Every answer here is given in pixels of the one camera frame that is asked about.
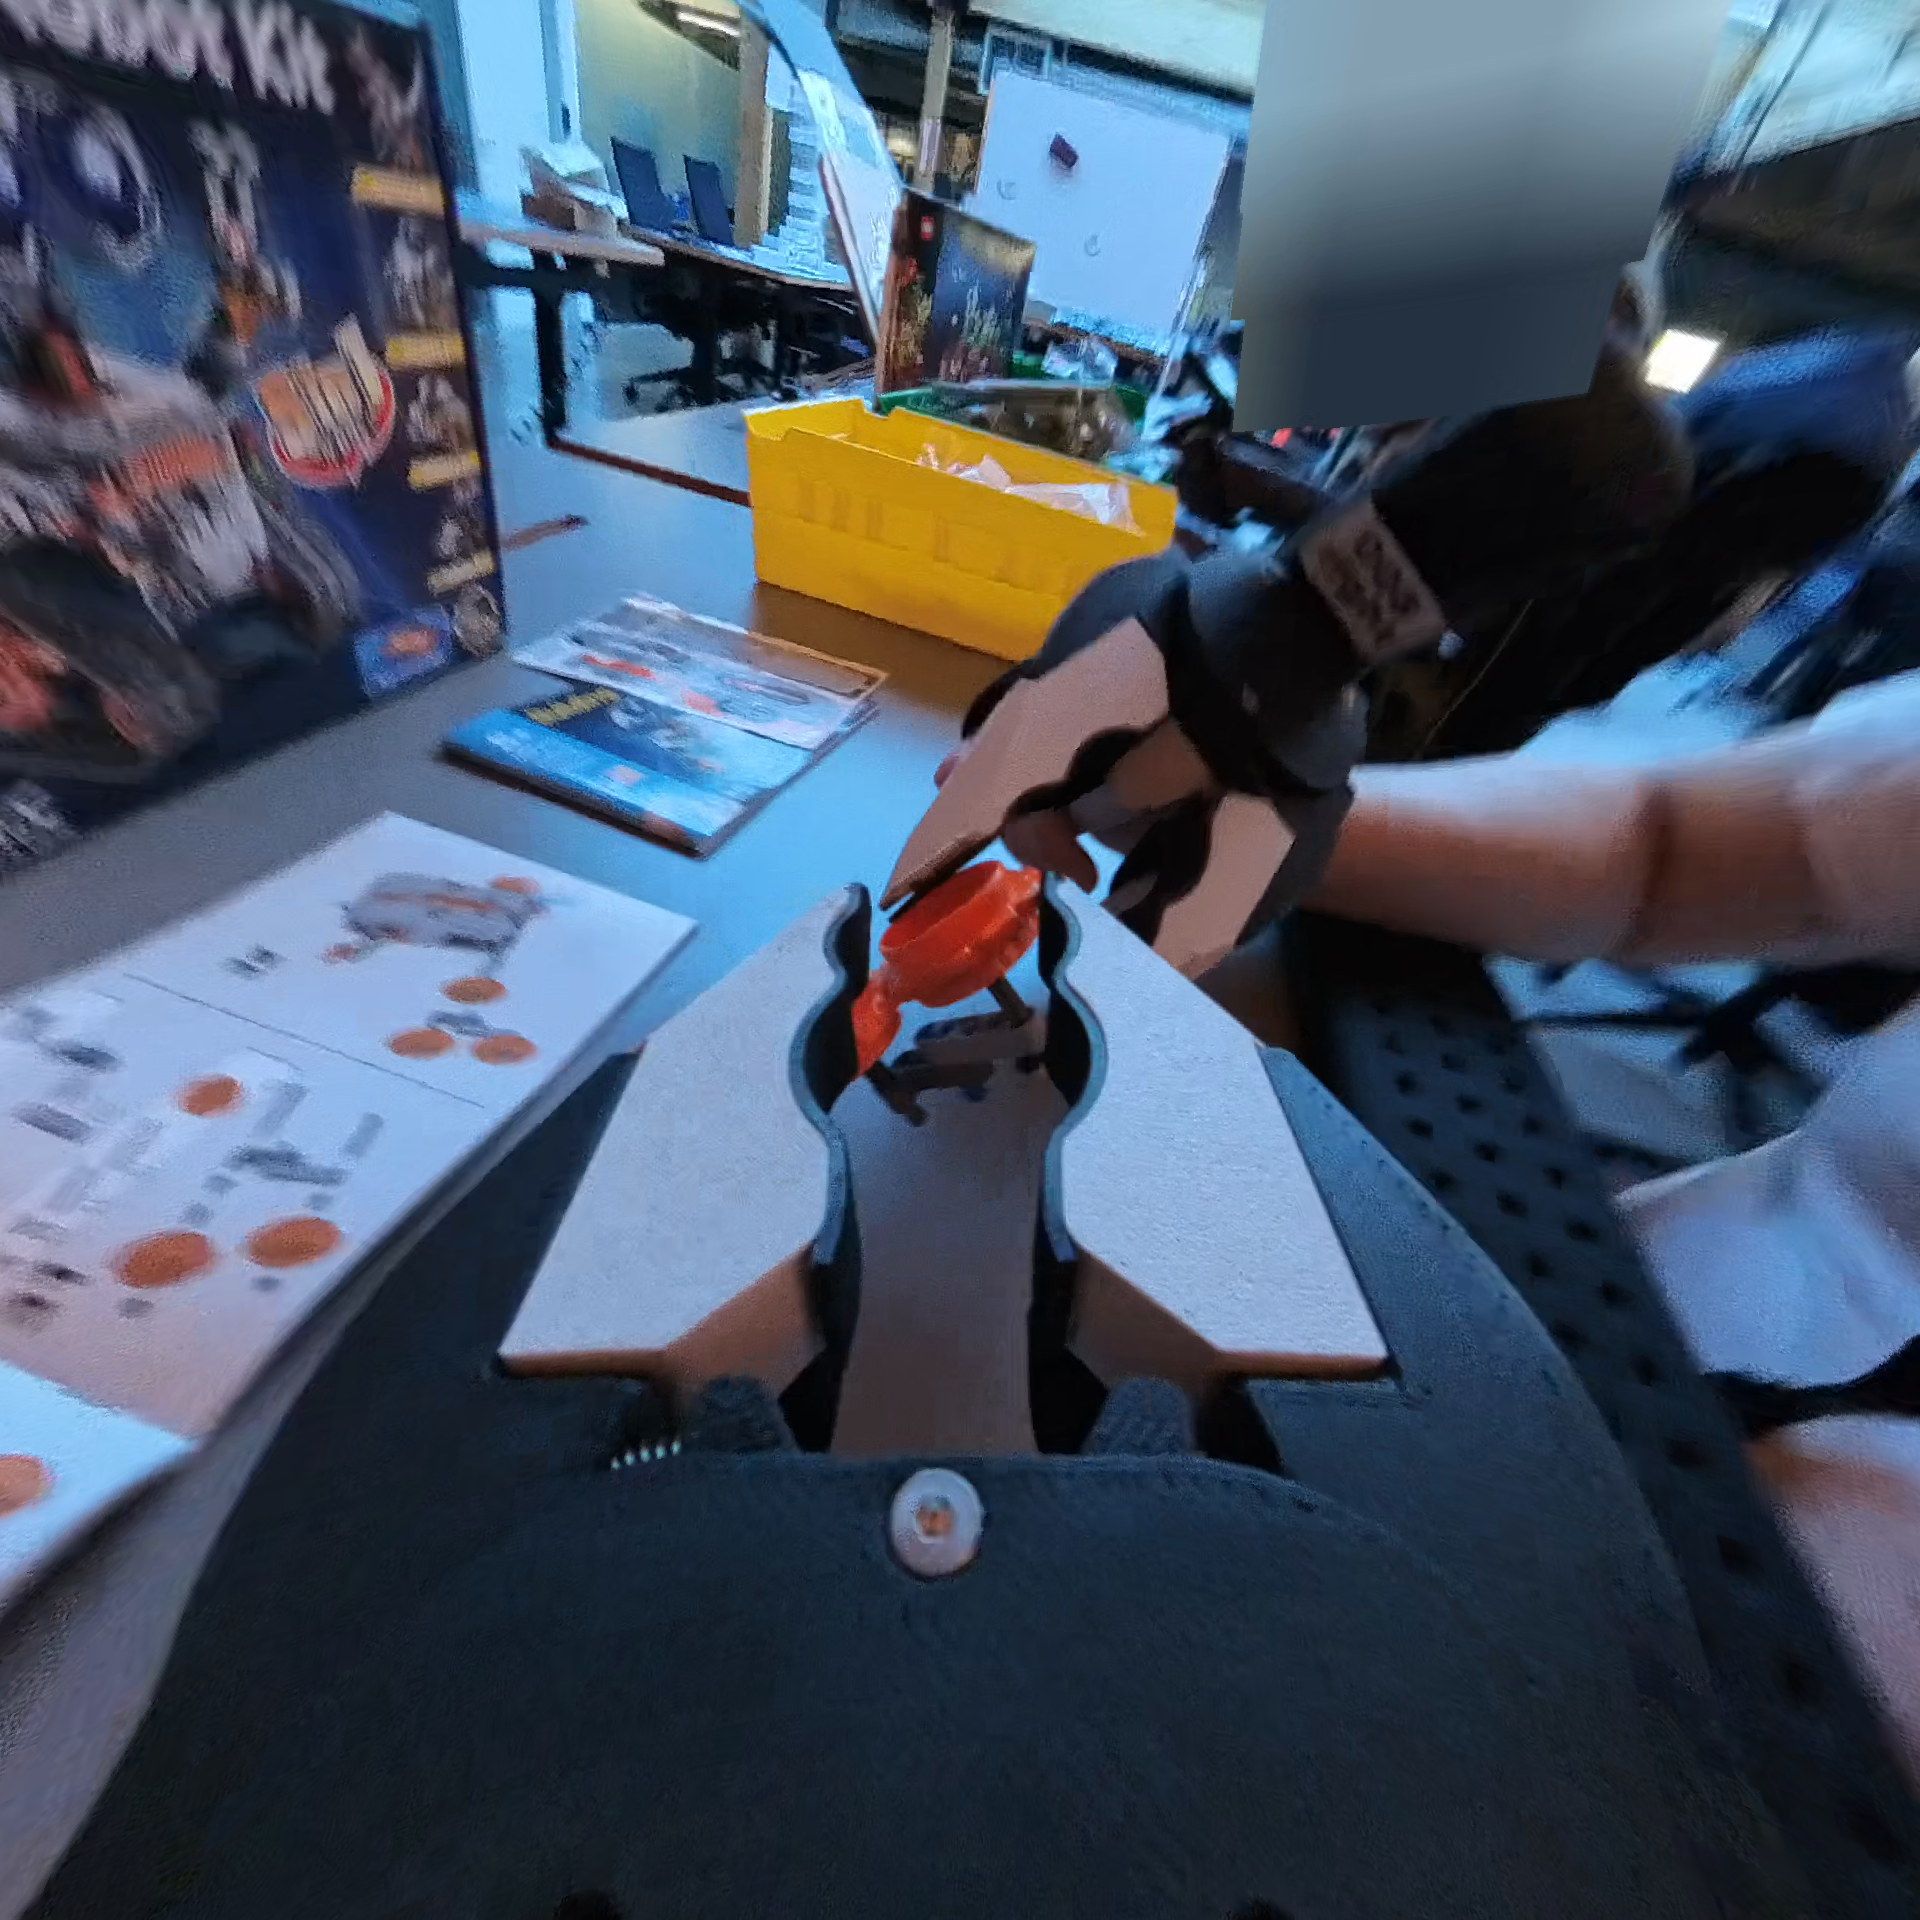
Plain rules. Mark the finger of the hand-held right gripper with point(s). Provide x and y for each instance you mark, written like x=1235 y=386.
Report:
x=1240 y=871
x=1048 y=737

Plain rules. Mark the blue robot kit box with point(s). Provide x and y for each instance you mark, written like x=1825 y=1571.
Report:
x=227 y=377

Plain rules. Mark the person's right forearm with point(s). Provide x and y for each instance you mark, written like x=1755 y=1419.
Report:
x=1574 y=858

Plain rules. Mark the open white instruction booklet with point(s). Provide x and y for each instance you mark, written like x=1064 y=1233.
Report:
x=301 y=1079

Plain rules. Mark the dark blue jacket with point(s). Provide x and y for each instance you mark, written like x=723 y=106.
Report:
x=1801 y=408

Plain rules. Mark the clear plastic bag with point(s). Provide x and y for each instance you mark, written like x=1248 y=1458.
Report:
x=1038 y=483

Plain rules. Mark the large white board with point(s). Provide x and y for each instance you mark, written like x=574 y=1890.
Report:
x=1112 y=195

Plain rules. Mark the dark printed toy box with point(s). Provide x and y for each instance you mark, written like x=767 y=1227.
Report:
x=963 y=301

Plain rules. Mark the blue office chair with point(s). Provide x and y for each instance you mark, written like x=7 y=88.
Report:
x=709 y=195
x=641 y=187

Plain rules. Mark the blue closed booklet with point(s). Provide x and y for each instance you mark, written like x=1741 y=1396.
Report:
x=632 y=765

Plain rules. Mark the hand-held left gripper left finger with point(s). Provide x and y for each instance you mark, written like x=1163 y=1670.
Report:
x=675 y=1200

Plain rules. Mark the printed sticker sheet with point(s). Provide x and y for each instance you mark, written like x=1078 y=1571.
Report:
x=707 y=661

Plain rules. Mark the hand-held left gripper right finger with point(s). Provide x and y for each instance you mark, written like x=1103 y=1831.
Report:
x=1217 y=1200

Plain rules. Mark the yellow plastic bin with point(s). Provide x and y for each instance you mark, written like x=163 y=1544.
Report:
x=899 y=557

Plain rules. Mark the grey desk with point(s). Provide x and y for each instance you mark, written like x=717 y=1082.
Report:
x=632 y=540

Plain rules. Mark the orange wheel grey beam assembly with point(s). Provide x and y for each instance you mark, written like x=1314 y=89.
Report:
x=963 y=931

